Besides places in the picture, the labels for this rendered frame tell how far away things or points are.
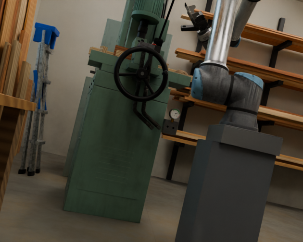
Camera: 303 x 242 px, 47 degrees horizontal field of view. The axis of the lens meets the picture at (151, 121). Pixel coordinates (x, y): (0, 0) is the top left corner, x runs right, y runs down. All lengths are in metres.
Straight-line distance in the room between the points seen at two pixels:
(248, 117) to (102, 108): 0.80
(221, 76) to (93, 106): 0.73
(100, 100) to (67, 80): 2.60
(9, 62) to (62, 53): 1.43
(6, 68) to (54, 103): 1.40
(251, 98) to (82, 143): 0.93
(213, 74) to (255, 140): 0.37
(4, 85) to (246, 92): 2.20
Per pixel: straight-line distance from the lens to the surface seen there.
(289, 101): 5.00
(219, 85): 1.69
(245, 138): 1.60
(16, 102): 0.88
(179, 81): 2.07
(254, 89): 1.72
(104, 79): 1.99
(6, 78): 3.28
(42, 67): 2.84
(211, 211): 1.61
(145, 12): 2.18
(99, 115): 1.97
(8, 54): 3.27
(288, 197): 5.07
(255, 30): 4.46
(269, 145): 1.64
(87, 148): 1.98
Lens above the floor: 0.52
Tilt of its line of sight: 2 degrees up
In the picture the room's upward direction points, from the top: 13 degrees clockwise
